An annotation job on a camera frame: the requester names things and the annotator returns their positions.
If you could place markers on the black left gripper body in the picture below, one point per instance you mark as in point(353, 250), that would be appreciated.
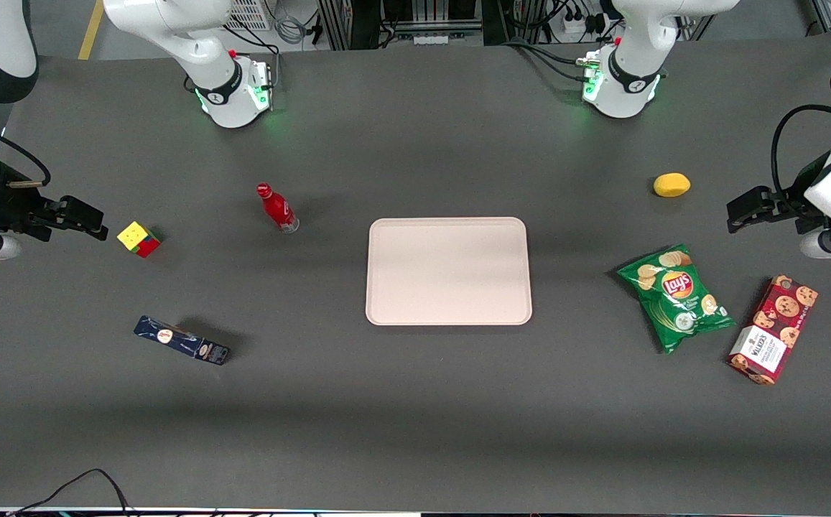
point(791, 202)

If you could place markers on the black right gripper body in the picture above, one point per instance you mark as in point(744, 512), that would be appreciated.
point(11, 203)

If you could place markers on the red coke bottle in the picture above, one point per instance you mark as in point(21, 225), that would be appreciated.
point(279, 210)

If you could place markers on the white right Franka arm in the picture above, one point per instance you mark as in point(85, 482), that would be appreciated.
point(171, 29)

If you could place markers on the green Lay's chips bag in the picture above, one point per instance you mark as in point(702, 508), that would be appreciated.
point(677, 301)

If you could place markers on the aluminium frame post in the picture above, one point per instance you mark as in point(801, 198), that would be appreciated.
point(332, 21)

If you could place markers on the multicoloured puzzle cube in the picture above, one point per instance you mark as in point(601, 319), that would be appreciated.
point(135, 237)

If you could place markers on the small white socket block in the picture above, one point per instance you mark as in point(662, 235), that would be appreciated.
point(429, 39)

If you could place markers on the dark blue snack box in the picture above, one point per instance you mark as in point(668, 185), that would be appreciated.
point(182, 340)

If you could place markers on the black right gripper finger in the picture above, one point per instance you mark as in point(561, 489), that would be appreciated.
point(81, 207)
point(77, 227)

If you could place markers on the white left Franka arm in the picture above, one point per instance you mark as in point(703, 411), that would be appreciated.
point(638, 43)

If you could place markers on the beige plastic tray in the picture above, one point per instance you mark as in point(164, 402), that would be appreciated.
point(458, 280)

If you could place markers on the yellow lemon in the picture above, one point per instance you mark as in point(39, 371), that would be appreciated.
point(671, 185)

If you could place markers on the red Walkers cookie box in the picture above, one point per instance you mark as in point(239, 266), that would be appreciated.
point(774, 330)

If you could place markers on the white power strip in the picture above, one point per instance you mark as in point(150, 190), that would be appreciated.
point(574, 25)

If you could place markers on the white perforated basket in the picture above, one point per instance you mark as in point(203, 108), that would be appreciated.
point(250, 14)

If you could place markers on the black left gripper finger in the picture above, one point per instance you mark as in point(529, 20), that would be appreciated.
point(744, 215)
point(760, 197)

